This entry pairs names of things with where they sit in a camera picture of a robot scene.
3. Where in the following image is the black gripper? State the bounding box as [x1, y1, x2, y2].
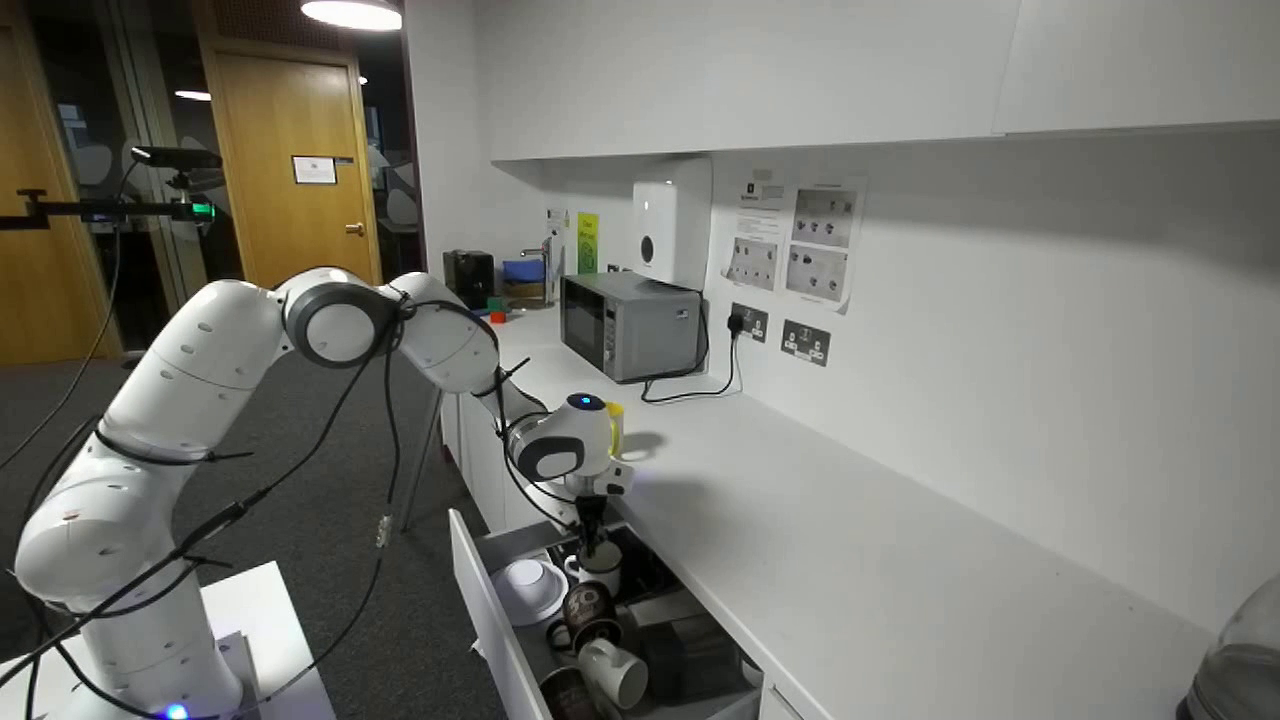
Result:
[568, 488, 620, 563]

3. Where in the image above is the white enamel mug dark rim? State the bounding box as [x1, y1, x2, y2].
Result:
[580, 534, 632, 606]

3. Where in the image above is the white mug yellow inside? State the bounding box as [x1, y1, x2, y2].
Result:
[602, 396, 632, 465]

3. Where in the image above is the white robot base platform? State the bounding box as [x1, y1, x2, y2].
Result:
[0, 556, 340, 720]

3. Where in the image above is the white open drawer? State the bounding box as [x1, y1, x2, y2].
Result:
[446, 501, 772, 720]

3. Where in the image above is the brown printed mug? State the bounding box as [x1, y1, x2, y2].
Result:
[562, 581, 616, 635]

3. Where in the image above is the white bowl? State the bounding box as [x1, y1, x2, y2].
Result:
[494, 552, 573, 630]

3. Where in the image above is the white base cabinet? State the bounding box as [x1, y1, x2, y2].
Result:
[436, 384, 826, 720]

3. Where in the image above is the dark translucent bag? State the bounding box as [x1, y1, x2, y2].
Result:
[646, 618, 760, 702]

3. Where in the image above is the silver microwave oven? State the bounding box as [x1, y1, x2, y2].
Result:
[558, 268, 713, 387]

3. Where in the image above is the blue container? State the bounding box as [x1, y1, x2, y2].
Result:
[498, 253, 558, 307]

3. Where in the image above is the black countertop appliance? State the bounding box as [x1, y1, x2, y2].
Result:
[441, 249, 501, 316]

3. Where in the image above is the white paper towel dispenser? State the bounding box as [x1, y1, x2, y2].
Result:
[624, 176, 684, 286]

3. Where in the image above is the white door sign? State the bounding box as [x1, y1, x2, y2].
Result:
[288, 152, 340, 188]

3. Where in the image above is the wooden door with sign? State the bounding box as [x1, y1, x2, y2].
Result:
[195, 36, 389, 343]

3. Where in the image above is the round ceiling lamp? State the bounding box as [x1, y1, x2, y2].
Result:
[297, 0, 410, 36]

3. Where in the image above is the plain wooden door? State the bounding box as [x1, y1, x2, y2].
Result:
[0, 0, 114, 371]

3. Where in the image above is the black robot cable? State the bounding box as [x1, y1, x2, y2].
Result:
[0, 335, 578, 717]

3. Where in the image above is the black microwave power cable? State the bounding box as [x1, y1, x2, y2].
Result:
[637, 316, 745, 406]

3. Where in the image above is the dark double wall socket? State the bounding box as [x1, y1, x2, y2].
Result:
[778, 316, 838, 371]
[723, 300, 772, 349]

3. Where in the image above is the yellow green wall notice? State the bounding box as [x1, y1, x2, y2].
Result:
[573, 208, 608, 279]

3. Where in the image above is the white fused switch plate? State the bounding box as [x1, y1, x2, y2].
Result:
[723, 233, 784, 295]
[784, 238, 851, 302]

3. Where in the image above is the grey printed wall notice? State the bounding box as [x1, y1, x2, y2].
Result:
[787, 183, 861, 253]

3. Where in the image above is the white wall cabinet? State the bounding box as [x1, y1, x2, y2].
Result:
[478, 0, 1280, 168]

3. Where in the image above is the black camera stand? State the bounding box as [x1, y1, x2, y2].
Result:
[0, 183, 226, 233]

